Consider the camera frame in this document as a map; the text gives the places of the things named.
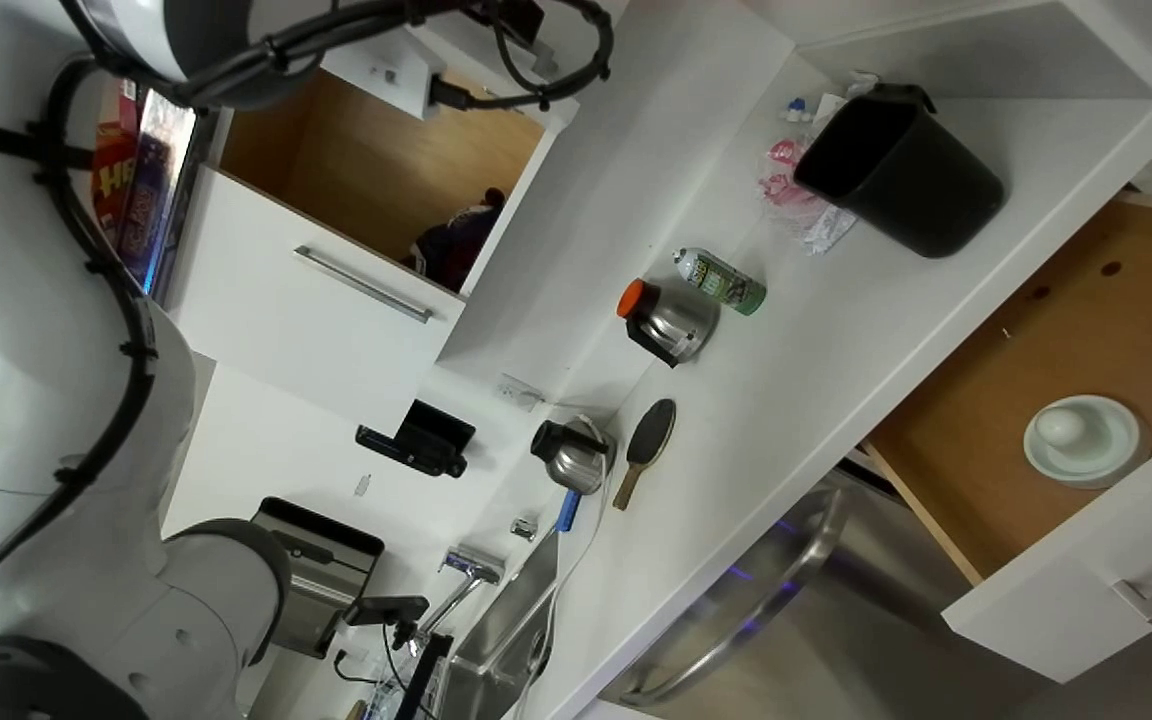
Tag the open wooden drawer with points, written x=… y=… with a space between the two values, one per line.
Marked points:
x=1059 y=573

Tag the green clear bottle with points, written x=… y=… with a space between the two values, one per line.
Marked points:
x=721 y=280

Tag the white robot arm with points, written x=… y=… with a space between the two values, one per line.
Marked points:
x=107 y=613

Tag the small silver pot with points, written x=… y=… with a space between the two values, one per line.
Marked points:
x=572 y=454

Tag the white bowl in drawer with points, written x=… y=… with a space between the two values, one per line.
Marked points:
x=1082 y=440

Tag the white top cabinet door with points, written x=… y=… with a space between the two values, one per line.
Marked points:
x=407 y=61

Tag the black wall bracket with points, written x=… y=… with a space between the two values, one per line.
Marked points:
x=426 y=440

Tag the black trash bin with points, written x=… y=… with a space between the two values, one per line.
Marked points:
x=890 y=160

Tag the black silver toaster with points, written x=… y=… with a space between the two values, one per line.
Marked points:
x=330 y=573

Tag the red board game box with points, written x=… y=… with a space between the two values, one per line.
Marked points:
x=116 y=160

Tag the blue purple game box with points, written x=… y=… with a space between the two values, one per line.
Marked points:
x=164 y=143

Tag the stainless steel sink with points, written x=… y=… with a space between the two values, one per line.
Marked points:
x=510 y=640

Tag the black spatula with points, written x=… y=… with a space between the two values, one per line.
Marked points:
x=646 y=447

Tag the stainless dishwasher with handle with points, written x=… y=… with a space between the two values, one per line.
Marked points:
x=832 y=613

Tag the silver kettle orange lid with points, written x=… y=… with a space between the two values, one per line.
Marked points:
x=669 y=317

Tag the dark object inside cabinet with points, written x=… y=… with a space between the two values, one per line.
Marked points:
x=450 y=249

